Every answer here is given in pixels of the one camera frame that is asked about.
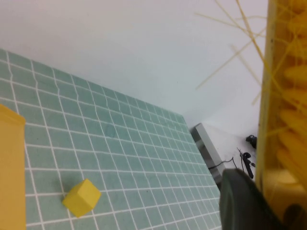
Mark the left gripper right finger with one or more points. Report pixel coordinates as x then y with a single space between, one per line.
295 218

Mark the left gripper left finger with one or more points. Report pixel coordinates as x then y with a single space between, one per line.
239 203

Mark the yellow hand brush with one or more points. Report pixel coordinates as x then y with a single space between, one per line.
266 95

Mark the small yellow cube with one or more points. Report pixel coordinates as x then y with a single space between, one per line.
81 198

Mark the yellow plastic dustpan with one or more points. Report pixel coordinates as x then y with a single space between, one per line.
12 167

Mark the green white-grid tablecloth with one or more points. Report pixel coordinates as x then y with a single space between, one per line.
120 155

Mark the silver aluminium frame bar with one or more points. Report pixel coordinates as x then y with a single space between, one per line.
206 146

